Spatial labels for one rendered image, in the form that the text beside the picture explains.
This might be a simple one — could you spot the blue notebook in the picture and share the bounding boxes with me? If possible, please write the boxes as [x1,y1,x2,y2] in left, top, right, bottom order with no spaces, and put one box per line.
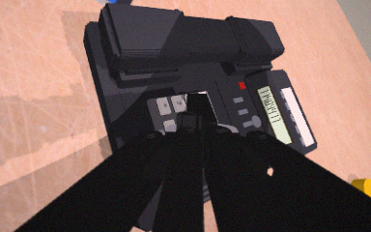
[96,0,132,6]

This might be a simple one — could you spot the black desk phone base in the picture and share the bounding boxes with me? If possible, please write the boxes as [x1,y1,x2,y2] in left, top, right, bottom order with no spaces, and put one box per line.
[83,21,318,156]

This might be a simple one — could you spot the yellow short cylinder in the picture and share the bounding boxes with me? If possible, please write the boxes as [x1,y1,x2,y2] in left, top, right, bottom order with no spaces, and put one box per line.
[351,179,371,196]

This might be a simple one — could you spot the black telephone handset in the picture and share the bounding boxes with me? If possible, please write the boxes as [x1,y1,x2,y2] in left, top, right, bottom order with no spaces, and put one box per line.
[98,3,285,75]

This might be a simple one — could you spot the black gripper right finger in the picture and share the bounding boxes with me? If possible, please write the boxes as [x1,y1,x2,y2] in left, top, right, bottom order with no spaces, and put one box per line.
[197,94,371,232]

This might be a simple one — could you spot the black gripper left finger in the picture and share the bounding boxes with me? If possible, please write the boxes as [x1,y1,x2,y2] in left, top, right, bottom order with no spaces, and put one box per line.
[14,93,205,232]

